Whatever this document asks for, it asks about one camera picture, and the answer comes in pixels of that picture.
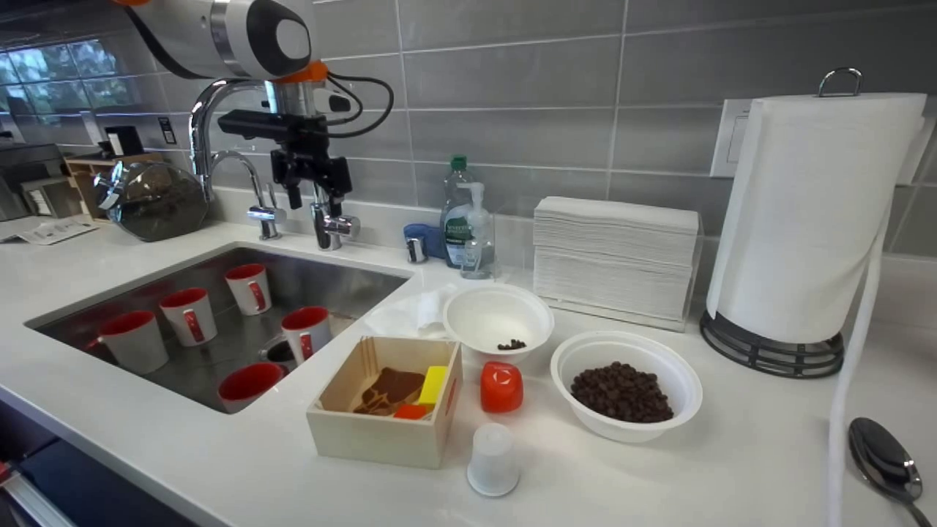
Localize yellow toy block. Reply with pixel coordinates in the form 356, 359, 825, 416
413, 362, 451, 409

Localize brown toy piece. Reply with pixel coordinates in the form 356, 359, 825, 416
350, 365, 428, 419

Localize dark glossy bag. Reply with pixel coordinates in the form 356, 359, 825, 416
97, 151, 220, 242

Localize paper towel roll on holder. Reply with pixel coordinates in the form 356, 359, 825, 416
697, 65, 867, 380

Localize clear plastic pump bottle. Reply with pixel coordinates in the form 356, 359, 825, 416
456, 185, 497, 280

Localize white bowl with crumbs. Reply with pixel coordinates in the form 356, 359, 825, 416
440, 280, 557, 369

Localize white paper towel roll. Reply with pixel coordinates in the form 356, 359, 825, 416
702, 90, 932, 527

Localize stainless steel sink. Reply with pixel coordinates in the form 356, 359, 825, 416
23, 242, 409, 419

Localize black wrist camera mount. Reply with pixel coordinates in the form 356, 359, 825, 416
216, 106, 331, 150

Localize chrome gooseneck faucet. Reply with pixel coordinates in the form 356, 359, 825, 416
185, 78, 287, 242

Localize light wooden box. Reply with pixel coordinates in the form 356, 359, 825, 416
304, 334, 462, 470

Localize white wall outlet plate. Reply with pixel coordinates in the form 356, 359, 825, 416
709, 96, 755, 179

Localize shiny metal can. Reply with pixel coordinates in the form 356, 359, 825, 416
311, 202, 362, 252

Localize white folded napkin stack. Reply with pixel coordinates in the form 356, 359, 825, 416
529, 194, 702, 334

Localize red white paper cup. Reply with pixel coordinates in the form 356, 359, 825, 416
216, 359, 287, 412
220, 260, 274, 320
97, 308, 169, 378
154, 283, 220, 349
277, 303, 334, 365

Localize white bowl with beans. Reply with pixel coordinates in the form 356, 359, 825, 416
548, 327, 705, 447

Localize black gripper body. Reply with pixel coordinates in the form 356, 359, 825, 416
268, 144, 355, 198

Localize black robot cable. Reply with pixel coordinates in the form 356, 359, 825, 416
321, 72, 399, 139

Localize small white plastic cup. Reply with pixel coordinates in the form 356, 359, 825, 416
465, 419, 525, 500

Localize black metal spoon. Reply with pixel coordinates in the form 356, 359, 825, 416
847, 416, 935, 527

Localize dark coffee beans pile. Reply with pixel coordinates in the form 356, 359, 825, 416
567, 359, 677, 425

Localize green label soap bottle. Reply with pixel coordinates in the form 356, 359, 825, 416
440, 151, 485, 273

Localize blue sponge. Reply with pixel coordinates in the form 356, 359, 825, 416
402, 219, 447, 267

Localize small framed picture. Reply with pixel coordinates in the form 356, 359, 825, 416
17, 173, 94, 223

